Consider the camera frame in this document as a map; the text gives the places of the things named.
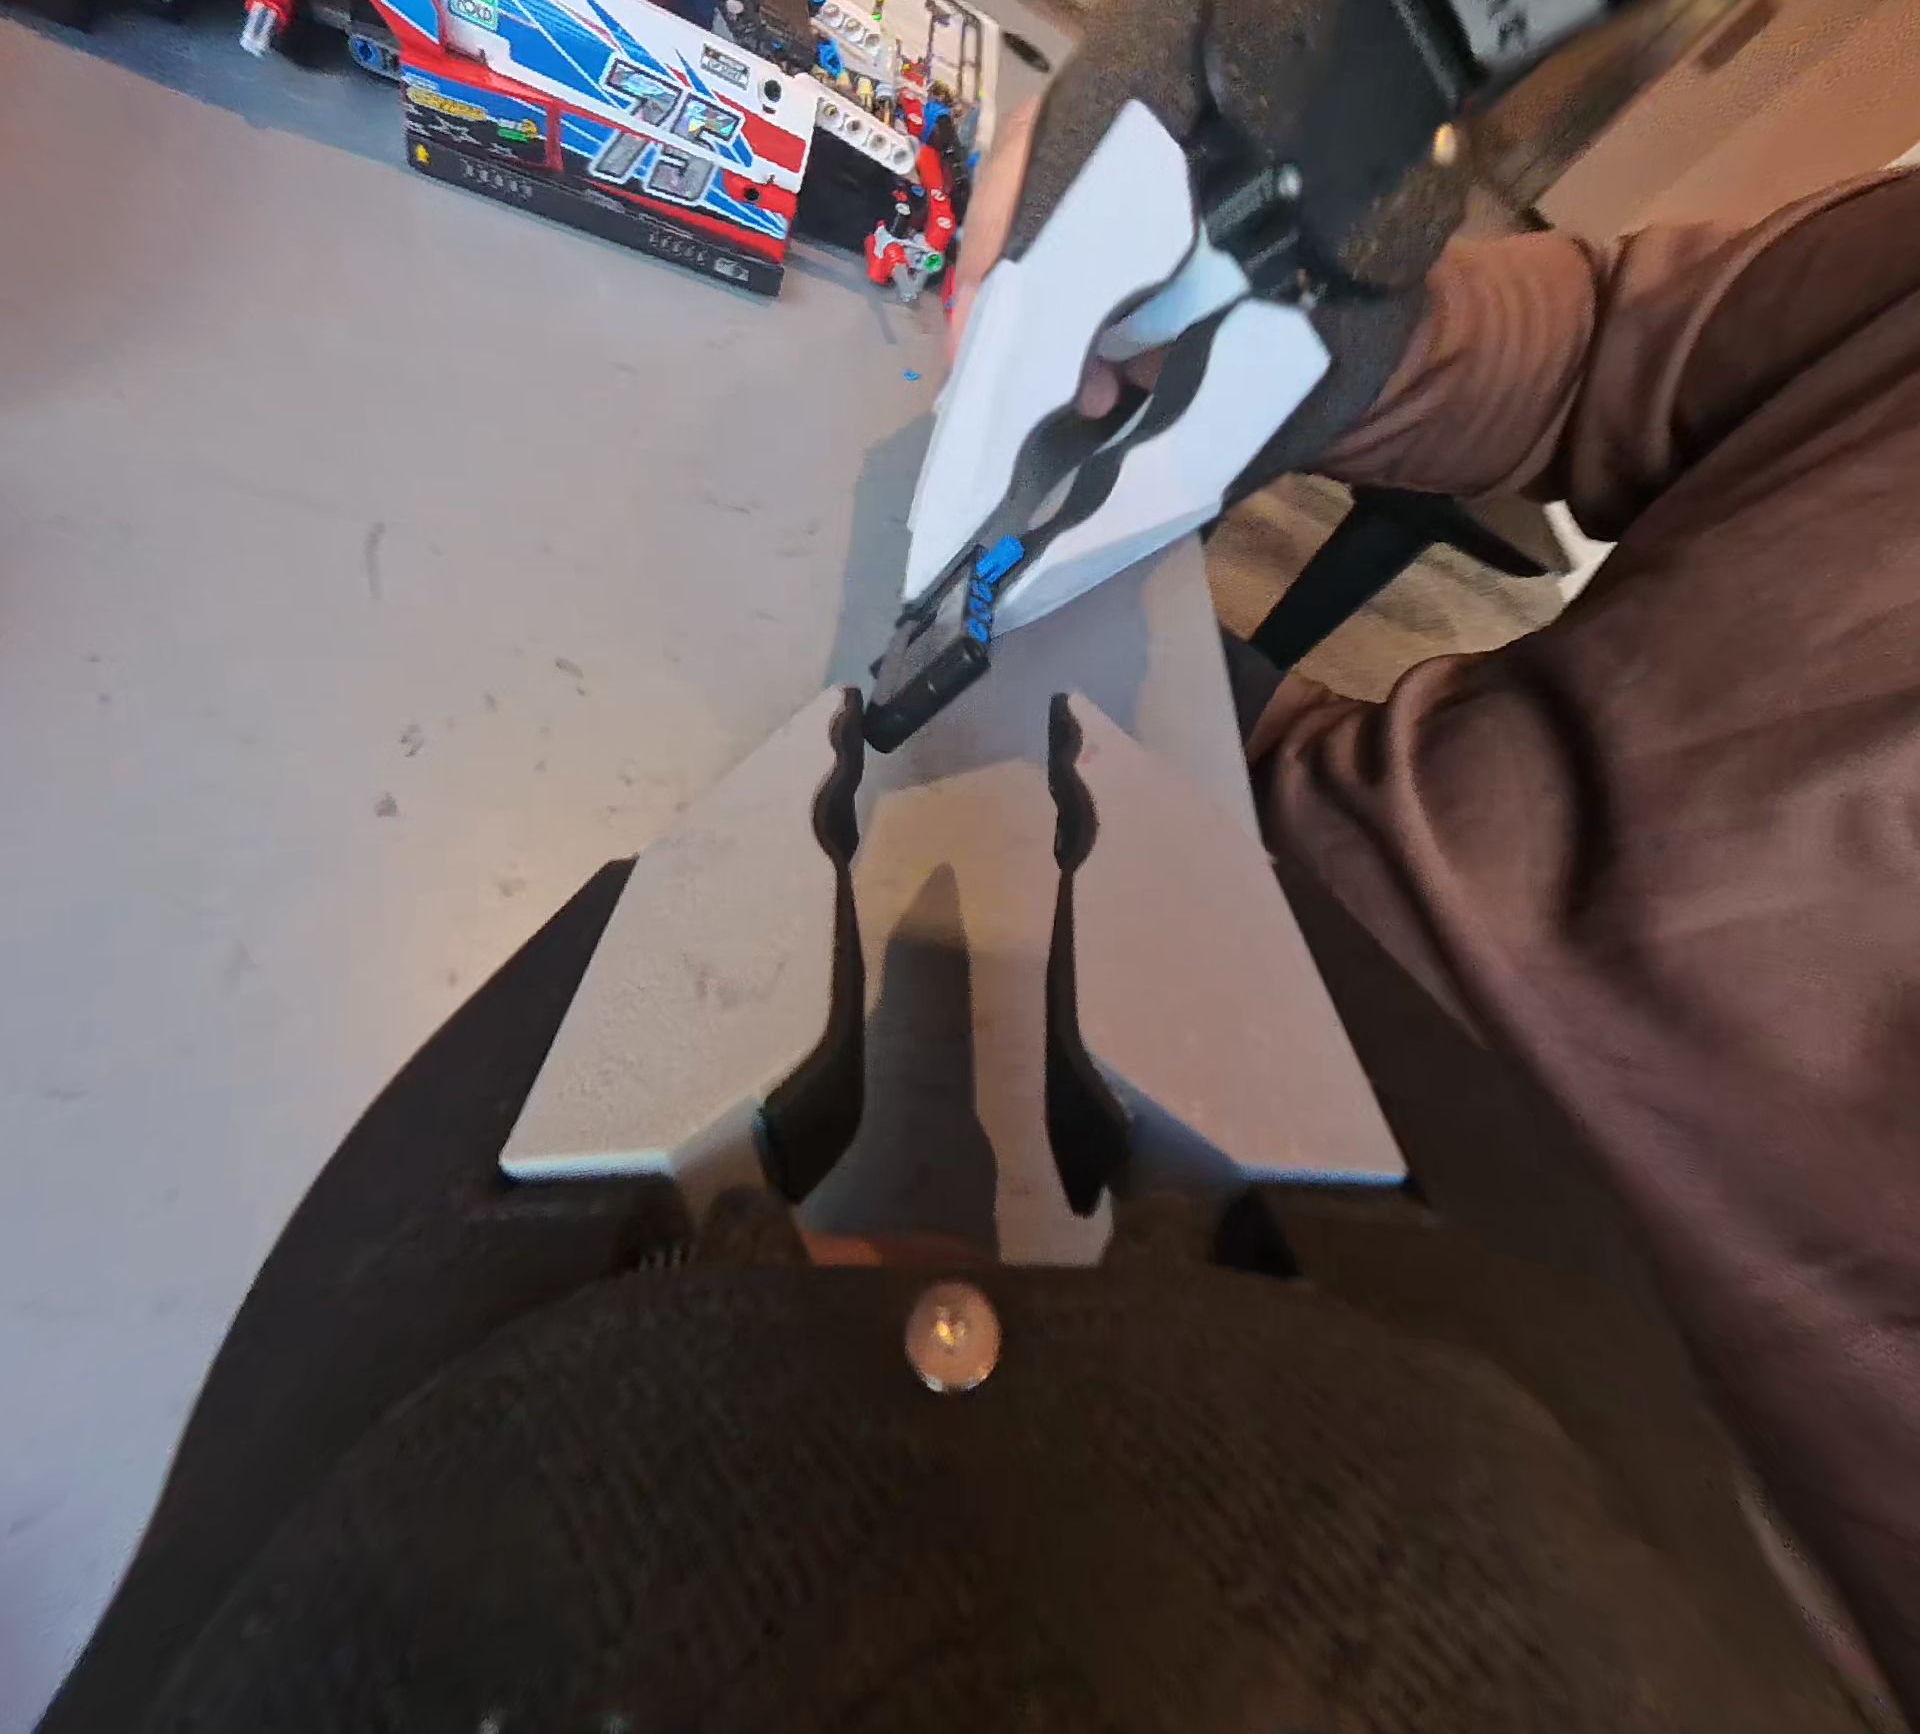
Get black brick assembly blue pins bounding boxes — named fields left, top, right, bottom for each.
left=863, top=534, right=1033, bottom=757

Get person's brown sweater torso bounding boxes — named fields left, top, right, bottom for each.
left=1252, top=174, right=1920, bottom=1721

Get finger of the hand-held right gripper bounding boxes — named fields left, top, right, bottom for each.
left=904, top=98, right=1206, bottom=604
left=990, top=295, right=1338, bottom=641

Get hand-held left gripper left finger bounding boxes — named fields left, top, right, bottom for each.
left=498, top=686, right=873, bottom=1204

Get red toy race car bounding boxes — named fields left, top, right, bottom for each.
left=0, top=0, right=820, bottom=300

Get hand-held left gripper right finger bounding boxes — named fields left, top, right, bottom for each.
left=1044, top=689, right=1413, bottom=1224

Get person's right forearm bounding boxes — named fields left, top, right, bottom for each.
left=1321, top=165, right=1920, bottom=536

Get toy car chassis parts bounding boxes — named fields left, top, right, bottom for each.
left=660, top=0, right=1004, bottom=308

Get light grey desk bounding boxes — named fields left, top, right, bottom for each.
left=0, top=8, right=1263, bottom=1705

